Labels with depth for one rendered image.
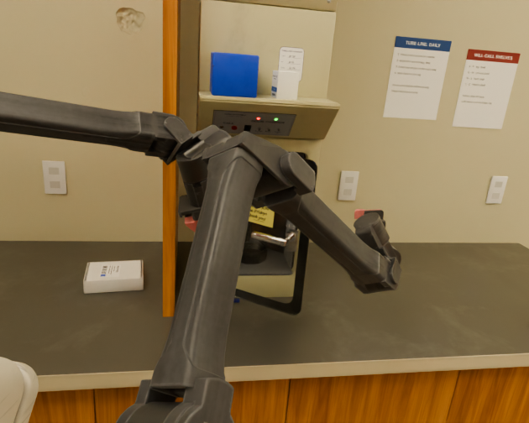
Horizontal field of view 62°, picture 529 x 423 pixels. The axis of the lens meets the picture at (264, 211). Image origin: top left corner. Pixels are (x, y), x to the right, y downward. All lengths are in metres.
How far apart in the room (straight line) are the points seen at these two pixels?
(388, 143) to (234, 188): 1.22
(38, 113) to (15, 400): 0.49
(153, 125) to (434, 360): 0.85
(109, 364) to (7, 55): 1.00
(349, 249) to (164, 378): 0.44
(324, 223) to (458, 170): 1.21
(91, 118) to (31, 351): 0.57
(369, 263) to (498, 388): 0.68
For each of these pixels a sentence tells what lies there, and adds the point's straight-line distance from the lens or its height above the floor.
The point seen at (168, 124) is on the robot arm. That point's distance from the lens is 0.85.
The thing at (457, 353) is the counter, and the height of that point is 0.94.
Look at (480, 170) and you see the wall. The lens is 1.96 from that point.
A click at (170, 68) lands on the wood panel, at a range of 1.02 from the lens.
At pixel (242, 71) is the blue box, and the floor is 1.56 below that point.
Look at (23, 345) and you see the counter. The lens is 1.19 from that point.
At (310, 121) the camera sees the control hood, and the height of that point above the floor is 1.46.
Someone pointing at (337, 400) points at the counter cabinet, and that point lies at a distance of 1.23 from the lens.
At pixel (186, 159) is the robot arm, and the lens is 0.84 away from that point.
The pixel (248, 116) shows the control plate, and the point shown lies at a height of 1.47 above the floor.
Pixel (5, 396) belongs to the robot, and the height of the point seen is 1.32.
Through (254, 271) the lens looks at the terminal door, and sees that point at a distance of 1.14.
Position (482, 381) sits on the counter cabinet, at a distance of 1.38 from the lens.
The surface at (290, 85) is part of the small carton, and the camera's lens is 1.06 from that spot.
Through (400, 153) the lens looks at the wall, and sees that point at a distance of 1.77.
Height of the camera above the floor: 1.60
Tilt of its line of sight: 19 degrees down
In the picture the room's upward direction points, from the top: 5 degrees clockwise
